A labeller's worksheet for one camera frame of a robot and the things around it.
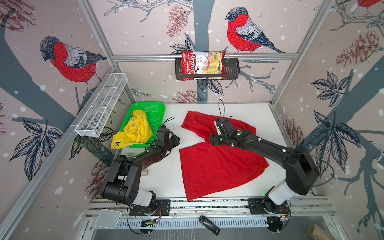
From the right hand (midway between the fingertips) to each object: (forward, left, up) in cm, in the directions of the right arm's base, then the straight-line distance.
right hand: (212, 139), depth 87 cm
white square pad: (-41, +50, -7) cm, 65 cm away
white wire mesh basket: (+7, +61, +22) cm, 65 cm away
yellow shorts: (+5, +48, 0) cm, 48 cm away
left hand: (+2, +20, -2) cm, 21 cm away
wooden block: (-41, -45, -8) cm, 62 cm away
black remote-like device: (-42, 0, -10) cm, 43 cm away
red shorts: (-15, +2, -10) cm, 18 cm away
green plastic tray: (+29, +44, -8) cm, 53 cm away
